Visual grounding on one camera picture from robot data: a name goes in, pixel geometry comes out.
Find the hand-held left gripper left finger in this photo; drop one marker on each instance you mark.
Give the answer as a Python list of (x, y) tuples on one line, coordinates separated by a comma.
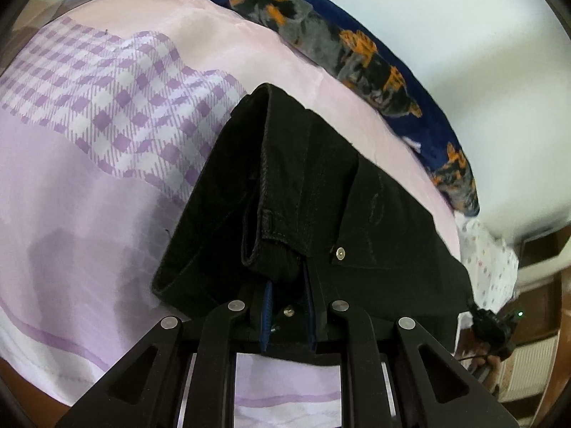
[(266, 316)]

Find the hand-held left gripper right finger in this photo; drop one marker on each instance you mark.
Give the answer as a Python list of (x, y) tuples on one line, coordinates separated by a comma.
[(308, 321)]

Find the black pants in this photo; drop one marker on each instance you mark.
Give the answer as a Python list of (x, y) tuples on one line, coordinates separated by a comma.
[(321, 196)]

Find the white dotted cloth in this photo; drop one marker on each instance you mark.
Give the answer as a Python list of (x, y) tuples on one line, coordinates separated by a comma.
[(488, 258)]

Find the brown wooden furniture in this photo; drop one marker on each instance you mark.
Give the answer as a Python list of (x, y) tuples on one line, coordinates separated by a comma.
[(546, 285)]

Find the pink purple checked bed sheet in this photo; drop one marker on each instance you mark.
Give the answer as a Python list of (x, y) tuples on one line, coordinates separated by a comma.
[(89, 187)]

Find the blue dog print blanket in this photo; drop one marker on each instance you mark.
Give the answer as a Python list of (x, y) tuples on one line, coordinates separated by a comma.
[(401, 111)]

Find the white radiator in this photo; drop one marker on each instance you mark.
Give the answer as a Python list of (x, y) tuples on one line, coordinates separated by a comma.
[(528, 368)]

